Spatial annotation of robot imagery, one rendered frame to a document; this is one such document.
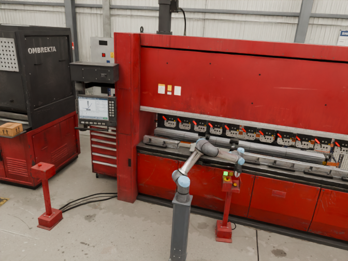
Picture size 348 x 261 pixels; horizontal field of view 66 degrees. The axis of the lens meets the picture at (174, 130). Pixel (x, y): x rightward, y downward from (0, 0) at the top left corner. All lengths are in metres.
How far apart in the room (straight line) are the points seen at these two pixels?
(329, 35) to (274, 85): 4.50
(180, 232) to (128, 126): 1.45
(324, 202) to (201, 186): 1.44
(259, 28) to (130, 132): 4.78
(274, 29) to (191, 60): 4.34
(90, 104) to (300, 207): 2.77
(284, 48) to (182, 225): 2.10
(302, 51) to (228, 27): 4.34
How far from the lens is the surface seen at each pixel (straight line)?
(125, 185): 3.88
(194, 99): 3.29
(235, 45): 3.12
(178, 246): 3.05
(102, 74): 3.16
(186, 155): 3.43
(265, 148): 3.68
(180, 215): 2.79
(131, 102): 3.35
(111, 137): 4.09
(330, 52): 3.18
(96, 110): 3.26
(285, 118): 3.27
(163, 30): 3.38
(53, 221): 3.78
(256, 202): 3.61
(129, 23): 7.88
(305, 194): 3.55
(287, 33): 7.37
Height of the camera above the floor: 2.36
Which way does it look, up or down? 21 degrees down
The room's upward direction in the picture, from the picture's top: 3 degrees clockwise
